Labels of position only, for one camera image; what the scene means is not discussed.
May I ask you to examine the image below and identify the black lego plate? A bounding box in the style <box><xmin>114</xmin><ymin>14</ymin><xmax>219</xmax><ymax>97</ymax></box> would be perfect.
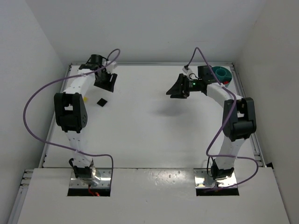
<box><xmin>97</xmin><ymin>98</ymin><xmax>107</xmax><ymax>107</ymax></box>

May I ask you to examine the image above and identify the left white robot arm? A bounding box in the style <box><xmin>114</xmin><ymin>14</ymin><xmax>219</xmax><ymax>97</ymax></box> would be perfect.
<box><xmin>54</xmin><ymin>54</ymin><xmax>117</xmax><ymax>185</ymax></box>

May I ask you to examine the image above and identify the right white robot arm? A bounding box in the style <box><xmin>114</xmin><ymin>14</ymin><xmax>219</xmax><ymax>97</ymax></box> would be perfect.
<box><xmin>166</xmin><ymin>65</ymin><xmax>256</xmax><ymax>180</ymax></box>

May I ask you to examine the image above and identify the teal divided round container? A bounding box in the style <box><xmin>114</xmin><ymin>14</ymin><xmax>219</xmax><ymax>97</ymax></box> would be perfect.
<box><xmin>212</xmin><ymin>66</ymin><xmax>232</xmax><ymax>87</ymax></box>

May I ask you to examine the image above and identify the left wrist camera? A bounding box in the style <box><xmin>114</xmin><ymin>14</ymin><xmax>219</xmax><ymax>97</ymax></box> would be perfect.
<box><xmin>104</xmin><ymin>61</ymin><xmax>117</xmax><ymax>74</ymax></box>

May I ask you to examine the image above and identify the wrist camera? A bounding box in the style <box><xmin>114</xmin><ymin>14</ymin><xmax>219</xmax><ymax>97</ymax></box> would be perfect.
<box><xmin>104</xmin><ymin>61</ymin><xmax>117</xmax><ymax>74</ymax></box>
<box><xmin>182</xmin><ymin>66</ymin><xmax>193</xmax><ymax>76</ymax></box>

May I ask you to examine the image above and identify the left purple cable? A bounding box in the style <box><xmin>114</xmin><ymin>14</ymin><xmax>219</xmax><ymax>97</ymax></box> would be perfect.
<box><xmin>23</xmin><ymin>48</ymin><xmax>114</xmax><ymax>173</ymax></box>

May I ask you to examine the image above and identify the purple cable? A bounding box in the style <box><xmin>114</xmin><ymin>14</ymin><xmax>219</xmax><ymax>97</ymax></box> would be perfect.
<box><xmin>23</xmin><ymin>48</ymin><xmax>114</xmax><ymax>173</ymax></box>
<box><xmin>182</xmin><ymin>47</ymin><xmax>259</xmax><ymax>190</ymax></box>

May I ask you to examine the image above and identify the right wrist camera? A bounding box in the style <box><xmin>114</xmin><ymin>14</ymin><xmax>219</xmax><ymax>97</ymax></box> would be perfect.
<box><xmin>182</xmin><ymin>66</ymin><xmax>193</xmax><ymax>76</ymax></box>

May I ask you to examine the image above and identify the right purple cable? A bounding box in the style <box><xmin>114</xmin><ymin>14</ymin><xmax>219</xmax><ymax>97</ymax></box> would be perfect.
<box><xmin>182</xmin><ymin>47</ymin><xmax>259</xmax><ymax>190</ymax></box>

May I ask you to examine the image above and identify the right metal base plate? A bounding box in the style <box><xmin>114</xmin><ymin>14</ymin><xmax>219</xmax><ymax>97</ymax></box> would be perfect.
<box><xmin>194</xmin><ymin>169</ymin><xmax>237</xmax><ymax>189</ymax></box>

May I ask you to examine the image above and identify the metal base plate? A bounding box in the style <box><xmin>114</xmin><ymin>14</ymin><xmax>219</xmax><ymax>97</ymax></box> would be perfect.
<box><xmin>69</xmin><ymin>168</ymin><xmax>111</xmax><ymax>189</ymax></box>
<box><xmin>194</xmin><ymin>169</ymin><xmax>237</xmax><ymax>189</ymax></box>

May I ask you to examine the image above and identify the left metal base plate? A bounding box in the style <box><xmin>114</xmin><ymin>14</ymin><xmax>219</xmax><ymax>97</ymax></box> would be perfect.
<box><xmin>69</xmin><ymin>168</ymin><xmax>111</xmax><ymax>189</ymax></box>

